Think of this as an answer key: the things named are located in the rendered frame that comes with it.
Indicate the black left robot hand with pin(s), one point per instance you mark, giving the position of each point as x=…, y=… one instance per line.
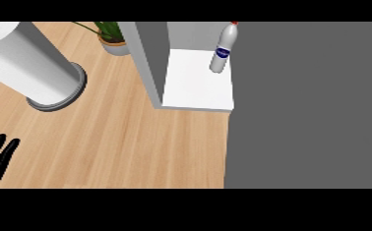
x=7, y=154

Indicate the grey open cabinet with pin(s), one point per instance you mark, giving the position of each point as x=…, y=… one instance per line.
x=194, y=77

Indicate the clear water bottle blue label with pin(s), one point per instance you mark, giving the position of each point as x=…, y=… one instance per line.
x=224, y=48

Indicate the dark grey cabinet door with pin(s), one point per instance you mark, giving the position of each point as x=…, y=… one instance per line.
x=300, y=107

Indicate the grey paper towel holder base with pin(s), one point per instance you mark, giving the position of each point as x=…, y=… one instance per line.
x=73, y=92

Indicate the potted green plant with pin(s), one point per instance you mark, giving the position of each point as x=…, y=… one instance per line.
x=113, y=38

